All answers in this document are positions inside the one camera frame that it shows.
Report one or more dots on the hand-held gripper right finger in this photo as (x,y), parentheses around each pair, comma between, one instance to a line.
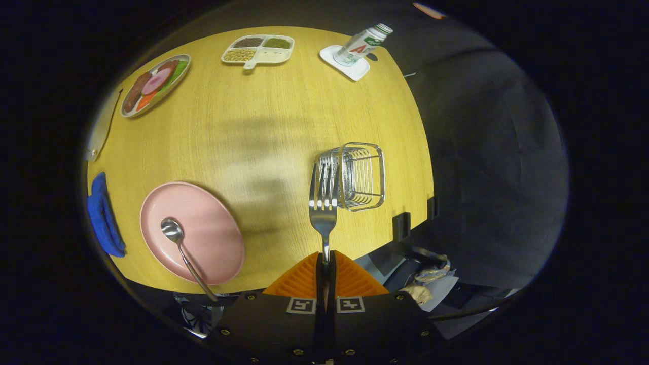
(380,324)

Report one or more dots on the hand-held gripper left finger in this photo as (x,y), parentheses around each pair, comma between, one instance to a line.
(274,324)

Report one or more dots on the black table clamp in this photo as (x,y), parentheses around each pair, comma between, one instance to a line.
(400,227)
(432,208)

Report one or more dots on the pink plate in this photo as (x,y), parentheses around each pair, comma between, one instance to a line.
(208,228)

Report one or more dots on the blue towel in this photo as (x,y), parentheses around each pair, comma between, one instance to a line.
(101,218)

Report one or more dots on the white square coaster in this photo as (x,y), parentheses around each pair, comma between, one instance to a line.
(355,71)

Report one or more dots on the orange carrot slice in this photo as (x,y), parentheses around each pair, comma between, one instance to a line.
(146,101)

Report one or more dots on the white toaster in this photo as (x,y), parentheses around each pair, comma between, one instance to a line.
(101,132)

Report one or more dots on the green lettuce leaf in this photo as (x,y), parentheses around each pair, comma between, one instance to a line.
(177,73)

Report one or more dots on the brown meat piece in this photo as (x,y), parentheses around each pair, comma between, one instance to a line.
(134,94)

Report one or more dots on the pink ham slice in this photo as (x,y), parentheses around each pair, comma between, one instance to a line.
(157,81)

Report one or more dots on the white divided bean tray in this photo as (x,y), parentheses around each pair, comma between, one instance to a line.
(258,53)

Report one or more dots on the grey food plate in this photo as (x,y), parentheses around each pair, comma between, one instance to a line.
(177,63)

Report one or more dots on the white drink bottle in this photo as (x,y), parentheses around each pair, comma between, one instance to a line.
(361,44)

